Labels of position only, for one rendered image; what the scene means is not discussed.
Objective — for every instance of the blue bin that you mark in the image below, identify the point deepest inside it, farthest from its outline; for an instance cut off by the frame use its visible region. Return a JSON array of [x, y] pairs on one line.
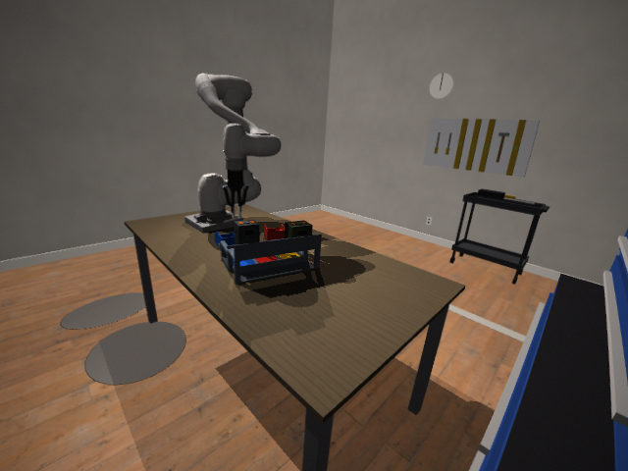
[[229, 238]]

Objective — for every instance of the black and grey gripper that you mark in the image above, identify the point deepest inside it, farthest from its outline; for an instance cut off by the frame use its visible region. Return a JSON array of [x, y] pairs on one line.
[[235, 184]]

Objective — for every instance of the red bin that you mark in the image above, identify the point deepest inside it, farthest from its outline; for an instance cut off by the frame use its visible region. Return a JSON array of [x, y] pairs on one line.
[[274, 233]]

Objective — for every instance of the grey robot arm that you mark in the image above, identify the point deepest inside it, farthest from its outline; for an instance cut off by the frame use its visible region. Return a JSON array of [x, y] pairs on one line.
[[233, 92]]

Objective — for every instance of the dark grey metal shelf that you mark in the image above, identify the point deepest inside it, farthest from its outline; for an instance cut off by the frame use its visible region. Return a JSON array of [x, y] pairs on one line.
[[273, 257]]

